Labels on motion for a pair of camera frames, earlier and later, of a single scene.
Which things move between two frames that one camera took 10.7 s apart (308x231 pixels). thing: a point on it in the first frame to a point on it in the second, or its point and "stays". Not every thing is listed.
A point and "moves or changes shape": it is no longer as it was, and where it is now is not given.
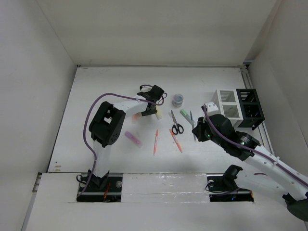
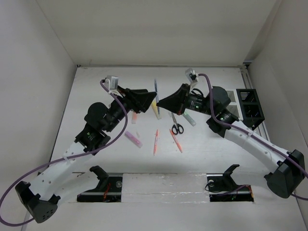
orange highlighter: x=134 y=118 stays
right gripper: x=198 y=130 to x=175 y=103
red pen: x=175 y=140 stays
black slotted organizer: x=251 y=109 stays
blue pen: x=193 y=125 moves or changes shape
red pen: x=155 y=142 stays
